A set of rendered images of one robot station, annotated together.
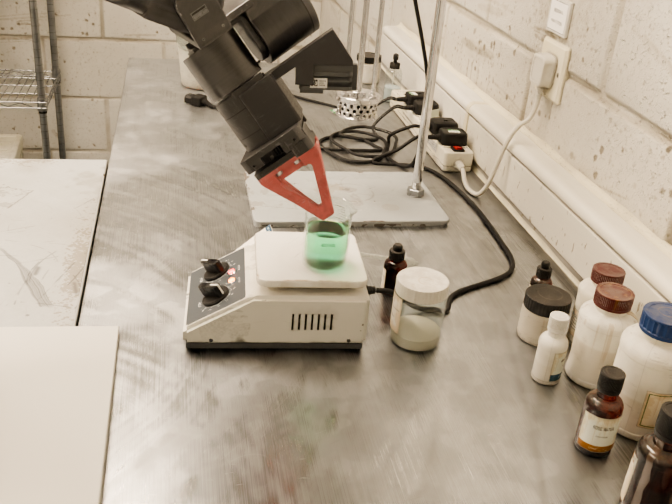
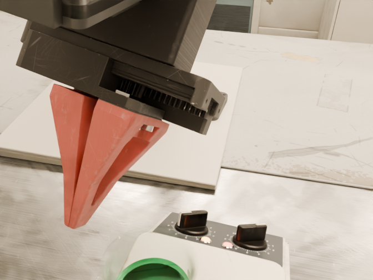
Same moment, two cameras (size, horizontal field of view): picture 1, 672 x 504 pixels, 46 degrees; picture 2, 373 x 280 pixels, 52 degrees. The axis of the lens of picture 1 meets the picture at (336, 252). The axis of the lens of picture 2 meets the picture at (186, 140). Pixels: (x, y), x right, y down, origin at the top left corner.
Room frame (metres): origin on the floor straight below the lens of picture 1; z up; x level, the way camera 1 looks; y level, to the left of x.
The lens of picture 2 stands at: (0.84, -0.09, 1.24)
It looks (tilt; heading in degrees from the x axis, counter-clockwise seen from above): 37 degrees down; 115
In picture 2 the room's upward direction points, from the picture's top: straight up
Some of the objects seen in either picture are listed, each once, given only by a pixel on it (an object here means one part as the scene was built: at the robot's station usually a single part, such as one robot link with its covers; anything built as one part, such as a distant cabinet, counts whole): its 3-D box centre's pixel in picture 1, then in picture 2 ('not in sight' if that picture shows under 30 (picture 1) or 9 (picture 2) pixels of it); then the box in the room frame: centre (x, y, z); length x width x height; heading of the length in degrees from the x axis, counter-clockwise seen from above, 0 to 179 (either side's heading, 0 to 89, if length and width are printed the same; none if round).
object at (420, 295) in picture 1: (418, 309); not in sight; (0.77, -0.10, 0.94); 0.06 x 0.06 x 0.08
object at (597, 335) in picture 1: (603, 334); not in sight; (0.73, -0.30, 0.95); 0.06 x 0.06 x 0.11
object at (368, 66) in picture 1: (368, 68); not in sight; (1.90, -0.04, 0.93); 0.06 x 0.06 x 0.06
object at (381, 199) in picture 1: (342, 196); not in sight; (1.16, 0.00, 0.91); 0.30 x 0.20 x 0.01; 103
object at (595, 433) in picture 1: (602, 410); not in sight; (0.61, -0.27, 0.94); 0.04 x 0.04 x 0.09
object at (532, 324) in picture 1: (544, 315); not in sight; (0.80, -0.25, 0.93); 0.05 x 0.05 x 0.06
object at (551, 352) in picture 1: (552, 347); not in sight; (0.72, -0.24, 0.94); 0.03 x 0.03 x 0.08
